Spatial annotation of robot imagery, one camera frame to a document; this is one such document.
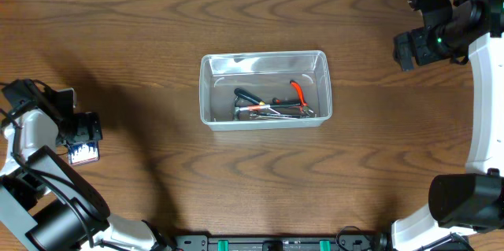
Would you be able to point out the clear plastic container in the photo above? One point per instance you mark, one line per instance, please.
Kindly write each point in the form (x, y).
(266, 75)

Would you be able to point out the small claw hammer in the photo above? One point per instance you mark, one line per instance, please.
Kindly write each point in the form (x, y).
(266, 106)

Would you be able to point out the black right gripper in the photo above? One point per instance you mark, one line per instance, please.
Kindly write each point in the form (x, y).
(419, 37)

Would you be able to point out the silver combination wrench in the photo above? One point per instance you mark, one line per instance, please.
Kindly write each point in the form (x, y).
(273, 116)

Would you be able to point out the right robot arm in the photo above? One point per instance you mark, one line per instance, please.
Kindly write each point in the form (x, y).
(464, 32)

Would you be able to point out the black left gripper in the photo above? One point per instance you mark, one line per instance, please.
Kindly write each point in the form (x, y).
(82, 133)

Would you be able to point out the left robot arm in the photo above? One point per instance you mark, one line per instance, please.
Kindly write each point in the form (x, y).
(45, 203)

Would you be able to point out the red handled pliers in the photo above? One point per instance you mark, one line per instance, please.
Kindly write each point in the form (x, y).
(300, 103)

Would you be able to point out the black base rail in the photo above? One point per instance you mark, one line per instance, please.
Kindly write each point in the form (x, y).
(349, 238)

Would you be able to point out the black yellow screwdriver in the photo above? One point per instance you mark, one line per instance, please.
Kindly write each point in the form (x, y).
(241, 94)

